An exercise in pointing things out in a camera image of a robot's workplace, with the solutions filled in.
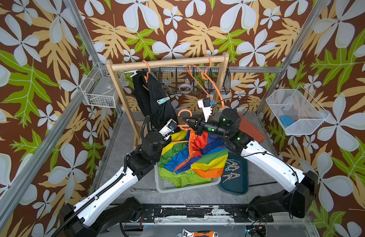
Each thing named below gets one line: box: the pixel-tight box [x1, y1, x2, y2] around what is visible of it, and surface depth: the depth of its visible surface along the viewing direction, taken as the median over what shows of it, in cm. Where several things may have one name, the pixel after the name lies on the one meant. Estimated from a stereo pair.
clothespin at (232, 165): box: [224, 158, 241, 172], surface depth 92 cm
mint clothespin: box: [156, 96, 171, 105], surface depth 65 cm
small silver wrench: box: [130, 187, 158, 193], surface depth 84 cm
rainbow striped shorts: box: [157, 128, 229, 179], surface depth 78 cm
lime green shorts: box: [157, 166, 212, 188], surface depth 82 cm
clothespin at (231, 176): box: [222, 172, 241, 184], surface depth 88 cm
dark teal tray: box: [219, 152, 250, 196], surface depth 87 cm
